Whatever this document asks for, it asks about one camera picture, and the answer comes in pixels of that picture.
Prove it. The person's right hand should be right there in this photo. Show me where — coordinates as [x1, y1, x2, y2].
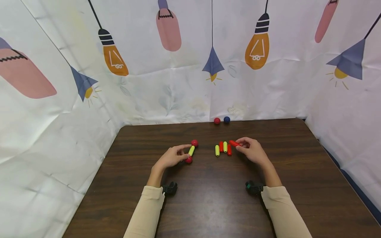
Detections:
[235, 137, 271, 167]

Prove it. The person's left hand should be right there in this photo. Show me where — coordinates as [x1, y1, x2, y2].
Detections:
[152, 144, 193, 173]

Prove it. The person's left forearm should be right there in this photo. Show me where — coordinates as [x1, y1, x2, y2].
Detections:
[123, 165, 166, 238]

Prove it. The person's right forearm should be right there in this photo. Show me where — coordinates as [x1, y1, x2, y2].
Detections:
[261, 160, 313, 238]

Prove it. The black wrist band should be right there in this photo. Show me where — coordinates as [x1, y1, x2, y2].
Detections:
[245, 180, 265, 196]
[162, 181, 179, 196]

